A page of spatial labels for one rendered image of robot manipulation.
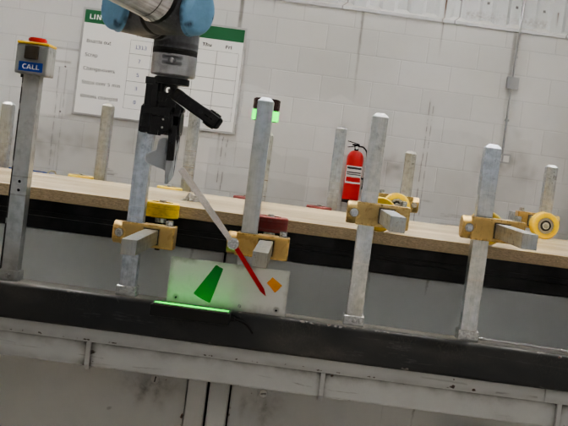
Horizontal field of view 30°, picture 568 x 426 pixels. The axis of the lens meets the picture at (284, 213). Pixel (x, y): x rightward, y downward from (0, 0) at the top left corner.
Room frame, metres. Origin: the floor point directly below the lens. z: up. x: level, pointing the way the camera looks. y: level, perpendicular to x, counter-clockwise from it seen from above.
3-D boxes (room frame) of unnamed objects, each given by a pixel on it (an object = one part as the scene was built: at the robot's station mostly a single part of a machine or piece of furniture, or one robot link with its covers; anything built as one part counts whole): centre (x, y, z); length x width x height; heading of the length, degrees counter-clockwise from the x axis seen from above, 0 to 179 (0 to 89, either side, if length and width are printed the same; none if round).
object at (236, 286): (2.29, 0.10, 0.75); 0.26 x 0.01 x 0.10; 89
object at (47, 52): (2.32, 0.58, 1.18); 0.07 x 0.07 x 0.08; 89
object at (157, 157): (2.13, 0.26, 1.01); 0.06 x 0.03 x 0.09; 90
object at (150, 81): (2.14, 0.27, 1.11); 0.09 x 0.08 x 0.12; 90
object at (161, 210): (2.42, 0.28, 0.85); 0.08 x 0.08 x 0.11
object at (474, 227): (2.30, -0.45, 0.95); 0.14 x 0.06 x 0.05; 89
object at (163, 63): (2.14, 0.26, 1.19); 0.10 x 0.09 x 0.05; 0
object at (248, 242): (2.31, 0.05, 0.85); 0.14 x 0.06 x 0.05; 89
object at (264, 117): (2.31, 0.07, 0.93); 0.04 x 0.04 x 0.48; 89
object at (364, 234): (2.31, -0.18, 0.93); 0.04 x 0.04 x 0.48; 89
